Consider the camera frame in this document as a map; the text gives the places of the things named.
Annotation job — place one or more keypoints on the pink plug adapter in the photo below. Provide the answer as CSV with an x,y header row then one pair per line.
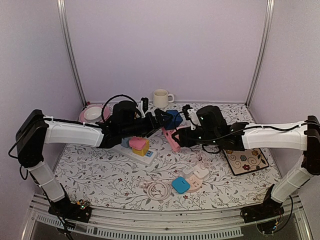
x,y
137,143

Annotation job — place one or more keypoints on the light blue plug adapter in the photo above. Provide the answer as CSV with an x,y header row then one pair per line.
x,y
125,142

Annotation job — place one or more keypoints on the white power strip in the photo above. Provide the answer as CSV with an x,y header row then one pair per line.
x,y
147,160

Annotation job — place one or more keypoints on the cyan square plug adapter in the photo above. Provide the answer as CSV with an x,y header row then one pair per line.
x,y
180,185

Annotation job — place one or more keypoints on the cream ceramic mug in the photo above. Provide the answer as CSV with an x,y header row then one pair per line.
x,y
161,98

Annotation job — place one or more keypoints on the pink plate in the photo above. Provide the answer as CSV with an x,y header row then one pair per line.
x,y
105,114

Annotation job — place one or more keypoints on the yellow cube socket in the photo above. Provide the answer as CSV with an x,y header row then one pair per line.
x,y
143,151

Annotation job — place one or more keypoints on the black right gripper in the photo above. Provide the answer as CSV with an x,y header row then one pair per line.
x,y
184,136

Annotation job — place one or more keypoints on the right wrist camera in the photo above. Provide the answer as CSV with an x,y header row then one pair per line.
x,y
190,114

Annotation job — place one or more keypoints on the white charger left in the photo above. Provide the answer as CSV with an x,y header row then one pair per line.
x,y
187,172

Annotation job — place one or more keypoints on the dark blue cube socket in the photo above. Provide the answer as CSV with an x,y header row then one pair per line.
x,y
176,119

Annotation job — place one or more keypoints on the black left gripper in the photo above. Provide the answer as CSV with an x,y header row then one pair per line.
x,y
154,126

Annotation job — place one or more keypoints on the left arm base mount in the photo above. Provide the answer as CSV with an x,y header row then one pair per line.
x,y
68,210

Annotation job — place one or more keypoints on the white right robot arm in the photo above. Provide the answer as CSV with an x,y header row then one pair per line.
x,y
301,136

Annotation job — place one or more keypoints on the round pink power socket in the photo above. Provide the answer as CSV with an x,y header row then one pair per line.
x,y
195,183

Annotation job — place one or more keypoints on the floral square plate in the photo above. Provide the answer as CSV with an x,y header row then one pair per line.
x,y
247,161

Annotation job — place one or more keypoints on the white bowl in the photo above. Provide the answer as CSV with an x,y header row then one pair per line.
x,y
93,114

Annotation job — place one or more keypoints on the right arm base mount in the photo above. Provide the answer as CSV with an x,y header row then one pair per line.
x,y
267,209

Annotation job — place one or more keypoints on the pink triangular power socket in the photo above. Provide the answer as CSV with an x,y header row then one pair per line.
x,y
168,135

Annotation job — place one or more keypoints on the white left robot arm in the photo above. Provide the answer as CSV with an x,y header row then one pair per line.
x,y
38,130

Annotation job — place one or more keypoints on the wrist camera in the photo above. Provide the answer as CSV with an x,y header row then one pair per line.
x,y
144,106
190,114

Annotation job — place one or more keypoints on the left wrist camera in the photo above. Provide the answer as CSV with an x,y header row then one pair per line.
x,y
144,106

